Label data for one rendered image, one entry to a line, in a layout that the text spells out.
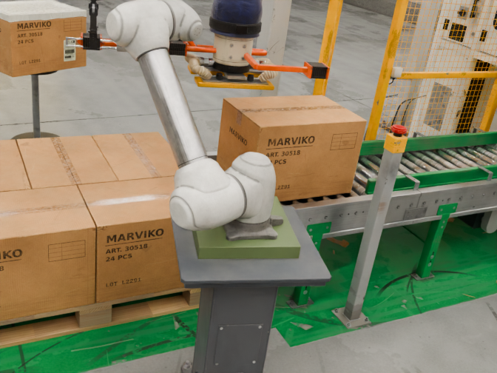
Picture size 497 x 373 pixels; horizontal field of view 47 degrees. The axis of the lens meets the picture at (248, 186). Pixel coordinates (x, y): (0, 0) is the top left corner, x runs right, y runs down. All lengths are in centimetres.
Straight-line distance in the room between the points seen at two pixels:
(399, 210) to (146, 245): 132
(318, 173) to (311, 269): 97
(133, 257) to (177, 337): 44
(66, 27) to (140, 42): 246
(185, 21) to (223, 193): 58
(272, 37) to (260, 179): 202
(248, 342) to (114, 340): 76
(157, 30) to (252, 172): 54
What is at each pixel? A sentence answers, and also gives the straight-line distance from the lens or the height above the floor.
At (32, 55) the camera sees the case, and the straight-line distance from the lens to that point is 416.
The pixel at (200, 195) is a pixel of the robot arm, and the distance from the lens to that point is 172.
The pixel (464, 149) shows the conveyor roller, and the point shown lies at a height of 53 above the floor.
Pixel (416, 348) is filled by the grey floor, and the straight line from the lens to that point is 299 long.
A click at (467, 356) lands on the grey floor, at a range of 307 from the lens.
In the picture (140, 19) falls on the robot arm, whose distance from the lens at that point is 185.
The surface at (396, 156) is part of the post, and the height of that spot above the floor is 91.
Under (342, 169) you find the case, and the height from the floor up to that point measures 69.
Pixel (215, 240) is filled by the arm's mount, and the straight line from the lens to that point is 192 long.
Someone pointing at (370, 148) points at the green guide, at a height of 60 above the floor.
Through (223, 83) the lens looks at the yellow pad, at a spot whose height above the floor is 112.
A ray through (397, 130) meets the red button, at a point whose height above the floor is 103.
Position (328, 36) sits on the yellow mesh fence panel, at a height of 122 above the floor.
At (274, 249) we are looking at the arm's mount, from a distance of 193.
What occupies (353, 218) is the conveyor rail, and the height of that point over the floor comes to 49.
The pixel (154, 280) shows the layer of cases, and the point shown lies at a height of 22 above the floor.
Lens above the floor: 180
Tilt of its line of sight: 26 degrees down
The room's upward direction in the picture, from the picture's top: 8 degrees clockwise
